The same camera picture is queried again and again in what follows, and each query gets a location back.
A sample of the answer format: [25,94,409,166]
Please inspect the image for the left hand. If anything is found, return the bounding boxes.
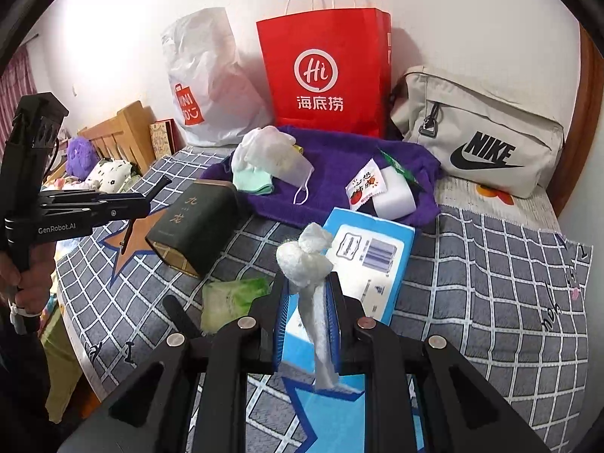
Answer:
[1,242,56,314]

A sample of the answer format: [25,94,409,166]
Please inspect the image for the red Haidilao paper bag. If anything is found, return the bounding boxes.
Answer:
[257,7,392,138]

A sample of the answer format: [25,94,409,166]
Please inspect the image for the white sponge block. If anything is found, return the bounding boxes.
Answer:
[373,167,417,221]

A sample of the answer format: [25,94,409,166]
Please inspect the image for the purple plush toy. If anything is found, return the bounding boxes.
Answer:
[66,136,99,181]

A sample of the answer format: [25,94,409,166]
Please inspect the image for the white face mask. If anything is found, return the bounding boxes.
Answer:
[230,126,314,206]

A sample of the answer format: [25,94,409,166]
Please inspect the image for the small snack packet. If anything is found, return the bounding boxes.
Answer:
[345,160,387,212]

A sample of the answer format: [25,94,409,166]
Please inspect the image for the white tissue wad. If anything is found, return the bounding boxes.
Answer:
[276,223,339,390]

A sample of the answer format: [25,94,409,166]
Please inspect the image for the grey checkered star blanket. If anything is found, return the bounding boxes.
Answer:
[57,202,593,452]

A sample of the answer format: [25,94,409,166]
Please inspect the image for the purple towel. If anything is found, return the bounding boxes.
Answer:
[202,125,444,230]

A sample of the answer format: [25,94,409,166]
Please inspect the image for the white spotted pillow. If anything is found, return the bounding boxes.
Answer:
[85,160,133,193]

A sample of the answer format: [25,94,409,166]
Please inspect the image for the brown illustrated book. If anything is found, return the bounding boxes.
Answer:
[148,119,177,160]

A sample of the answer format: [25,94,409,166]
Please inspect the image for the mint green cloth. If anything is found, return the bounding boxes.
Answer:
[233,169,273,195]

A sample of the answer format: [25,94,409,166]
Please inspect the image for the green wet wipes packet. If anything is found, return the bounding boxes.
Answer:
[201,278,270,334]

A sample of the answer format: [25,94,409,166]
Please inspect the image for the dark green tin box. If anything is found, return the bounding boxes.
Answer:
[146,179,240,279]

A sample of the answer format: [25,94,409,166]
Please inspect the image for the white Miniso plastic bag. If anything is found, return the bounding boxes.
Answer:
[162,7,271,147]

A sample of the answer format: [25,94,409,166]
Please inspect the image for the beige Nike bag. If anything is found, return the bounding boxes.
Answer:
[391,66,564,199]

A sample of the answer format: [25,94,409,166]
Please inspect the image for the wooden headboard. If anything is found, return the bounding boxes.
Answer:
[78,100,156,174]

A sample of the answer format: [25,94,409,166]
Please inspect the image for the blue tissue pack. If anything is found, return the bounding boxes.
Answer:
[284,208,416,372]

